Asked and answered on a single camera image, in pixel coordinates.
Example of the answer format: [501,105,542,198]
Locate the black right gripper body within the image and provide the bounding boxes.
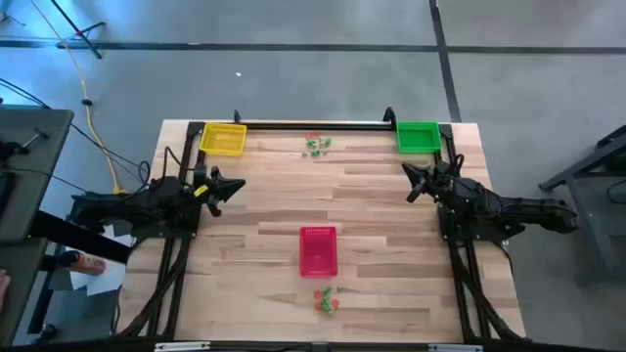
[406,163,456,204]

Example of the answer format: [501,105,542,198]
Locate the white paper sheets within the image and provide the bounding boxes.
[67,222,136,297]

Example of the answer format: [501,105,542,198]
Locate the yellow cable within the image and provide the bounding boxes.
[28,0,126,196]

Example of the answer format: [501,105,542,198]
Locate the red plastic basket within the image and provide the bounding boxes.
[298,225,339,279]

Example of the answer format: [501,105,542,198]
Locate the black tripod stand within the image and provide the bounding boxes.
[48,0,107,60]

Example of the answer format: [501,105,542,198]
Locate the person's hand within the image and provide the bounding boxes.
[0,268,12,314]

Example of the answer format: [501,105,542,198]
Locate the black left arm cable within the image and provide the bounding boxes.
[163,145,197,187]

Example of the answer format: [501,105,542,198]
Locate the yellow plastic basket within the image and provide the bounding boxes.
[199,121,248,157]

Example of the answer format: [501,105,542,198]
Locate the green plastic basket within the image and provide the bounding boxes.
[395,120,443,154]

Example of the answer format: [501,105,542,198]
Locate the black diagonal beam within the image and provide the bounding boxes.
[28,209,133,265]

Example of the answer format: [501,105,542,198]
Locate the dark grey cart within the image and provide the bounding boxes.
[537,124,626,287]

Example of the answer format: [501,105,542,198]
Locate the orange bottle black cap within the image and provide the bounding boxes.
[58,249,107,276]

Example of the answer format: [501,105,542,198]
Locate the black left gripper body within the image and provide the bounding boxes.
[193,163,224,218]

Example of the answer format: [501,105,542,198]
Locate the silver metal bracket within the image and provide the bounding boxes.
[428,343,483,352]
[155,341,211,352]

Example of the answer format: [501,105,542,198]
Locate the grey side table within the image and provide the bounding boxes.
[0,105,74,343]

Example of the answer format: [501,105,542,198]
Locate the black clamp tool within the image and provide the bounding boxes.
[0,127,50,160]

